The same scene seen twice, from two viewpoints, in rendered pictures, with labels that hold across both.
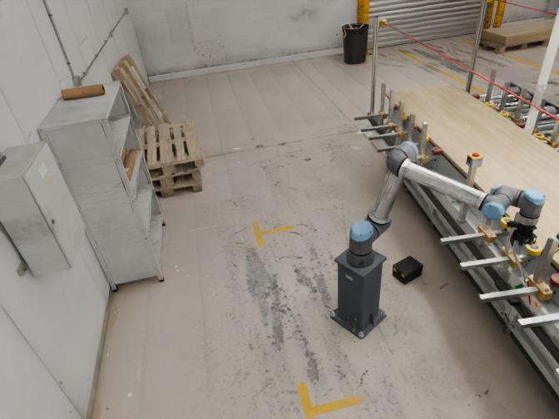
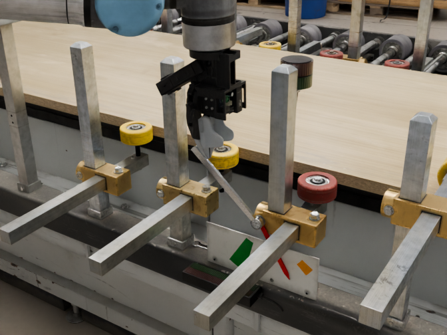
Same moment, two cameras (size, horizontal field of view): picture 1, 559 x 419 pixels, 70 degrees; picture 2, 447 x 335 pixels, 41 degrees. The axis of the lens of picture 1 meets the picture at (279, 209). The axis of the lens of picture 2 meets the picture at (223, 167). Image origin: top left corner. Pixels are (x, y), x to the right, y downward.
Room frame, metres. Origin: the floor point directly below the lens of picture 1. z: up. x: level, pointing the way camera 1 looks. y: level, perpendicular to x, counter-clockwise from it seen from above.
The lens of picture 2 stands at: (0.91, -0.42, 1.46)
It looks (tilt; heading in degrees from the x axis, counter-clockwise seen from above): 26 degrees down; 306
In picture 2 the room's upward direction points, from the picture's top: 1 degrees counter-clockwise
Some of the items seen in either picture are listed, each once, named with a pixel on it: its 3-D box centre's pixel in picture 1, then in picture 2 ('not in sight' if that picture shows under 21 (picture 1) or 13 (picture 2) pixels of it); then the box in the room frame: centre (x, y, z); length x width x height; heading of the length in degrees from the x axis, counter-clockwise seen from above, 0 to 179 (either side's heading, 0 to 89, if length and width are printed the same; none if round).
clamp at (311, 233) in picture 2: (539, 287); (290, 221); (1.40, -1.31, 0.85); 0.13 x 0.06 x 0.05; 3
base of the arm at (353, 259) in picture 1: (360, 253); not in sight; (2.02, -0.51, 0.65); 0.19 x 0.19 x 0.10
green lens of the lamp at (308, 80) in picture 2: not in sight; (296, 78); (1.42, -1.35, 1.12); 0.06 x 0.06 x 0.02
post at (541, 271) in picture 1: (540, 273); (280, 185); (1.42, -1.30, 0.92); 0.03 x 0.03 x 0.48; 3
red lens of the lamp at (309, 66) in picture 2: not in sight; (297, 65); (1.42, -1.35, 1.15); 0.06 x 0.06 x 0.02
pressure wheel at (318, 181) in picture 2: (556, 286); (316, 202); (1.39, -1.39, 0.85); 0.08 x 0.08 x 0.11
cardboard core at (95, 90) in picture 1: (83, 91); not in sight; (3.15, 1.41, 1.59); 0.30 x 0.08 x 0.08; 99
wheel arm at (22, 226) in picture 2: (474, 237); (82, 193); (1.88, -1.19, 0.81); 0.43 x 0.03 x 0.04; 93
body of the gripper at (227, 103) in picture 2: (525, 232); (214, 81); (1.51, -1.22, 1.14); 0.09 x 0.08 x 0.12; 3
